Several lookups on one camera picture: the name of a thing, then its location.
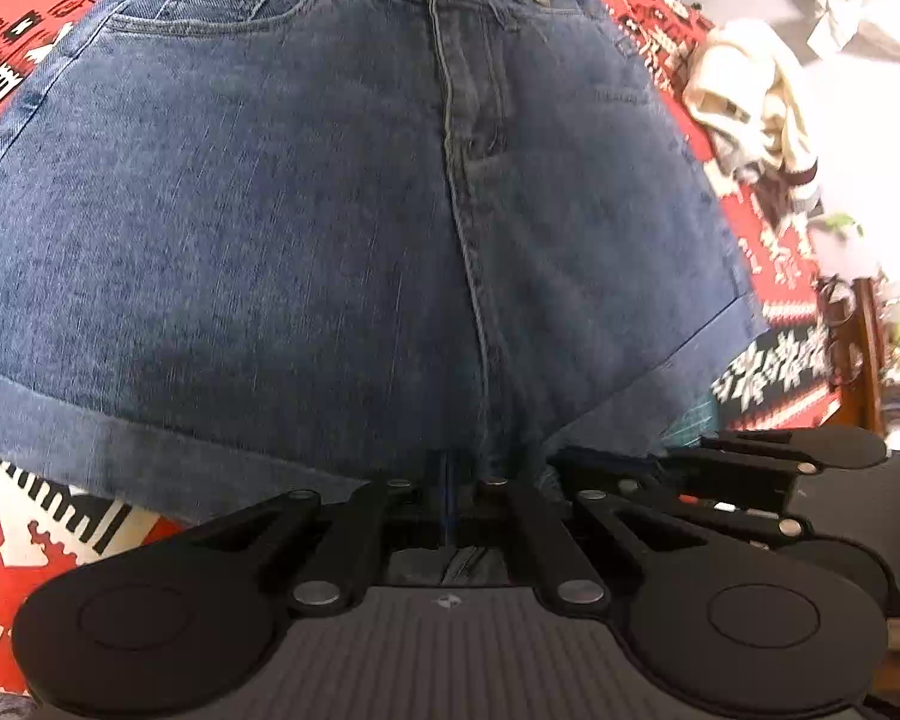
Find black round eyeglasses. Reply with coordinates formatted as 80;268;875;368
816;276;865;385

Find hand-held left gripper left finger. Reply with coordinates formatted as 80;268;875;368
172;451;446;616

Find cream sweater with maroon stripes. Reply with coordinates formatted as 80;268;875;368
681;19;824;215

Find red patterned blanket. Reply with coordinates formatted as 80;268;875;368
0;0;845;695

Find green cutting mat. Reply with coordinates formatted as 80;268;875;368
516;0;721;458

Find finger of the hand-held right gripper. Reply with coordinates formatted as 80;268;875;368
701;431;818;475
547;446;807;545

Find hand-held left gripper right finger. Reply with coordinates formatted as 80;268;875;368
447;451;728;614

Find blue denim shorts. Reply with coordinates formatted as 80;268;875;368
0;0;770;586

